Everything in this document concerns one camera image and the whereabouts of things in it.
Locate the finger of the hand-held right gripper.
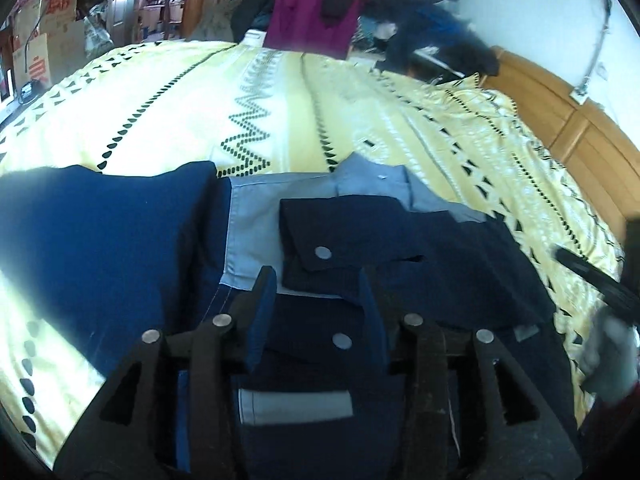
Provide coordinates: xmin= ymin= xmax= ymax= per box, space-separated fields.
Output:
xmin=554 ymin=244 xmax=623 ymax=308

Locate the yellow patterned bedspread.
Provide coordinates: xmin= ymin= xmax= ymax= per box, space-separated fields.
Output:
xmin=0 ymin=35 xmax=626 ymax=471

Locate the dark blue clothing pile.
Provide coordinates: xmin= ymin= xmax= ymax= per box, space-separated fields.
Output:
xmin=369 ymin=0 xmax=502 ymax=80

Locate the wooden headboard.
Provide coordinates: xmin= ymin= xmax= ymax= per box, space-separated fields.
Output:
xmin=479 ymin=45 xmax=640 ymax=261

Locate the maroon garment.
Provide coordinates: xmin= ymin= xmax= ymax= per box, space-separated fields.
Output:
xmin=263 ymin=0 xmax=365 ymax=61

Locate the navy and light blue shirt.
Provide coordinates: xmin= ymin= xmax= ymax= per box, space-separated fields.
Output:
xmin=0 ymin=152 xmax=586 ymax=480

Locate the red printed cardboard box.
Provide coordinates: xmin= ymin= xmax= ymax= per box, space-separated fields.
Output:
xmin=39 ymin=0 xmax=80 ymax=23

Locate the black jacket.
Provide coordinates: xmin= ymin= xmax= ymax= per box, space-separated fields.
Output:
xmin=230 ymin=0 xmax=282 ymax=37

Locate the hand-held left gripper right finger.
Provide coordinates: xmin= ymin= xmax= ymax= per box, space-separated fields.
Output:
xmin=358 ymin=266 xmax=583 ymax=480

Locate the large cardboard box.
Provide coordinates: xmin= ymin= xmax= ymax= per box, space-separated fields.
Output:
xmin=11 ymin=0 xmax=88 ymax=92

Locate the white wall cable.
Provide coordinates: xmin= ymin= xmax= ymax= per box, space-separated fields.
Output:
xmin=570 ymin=0 xmax=615 ymax=107

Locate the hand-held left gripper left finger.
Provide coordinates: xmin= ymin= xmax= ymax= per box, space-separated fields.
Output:
xmin=54 ymin=264 xmax=279 ymax=480

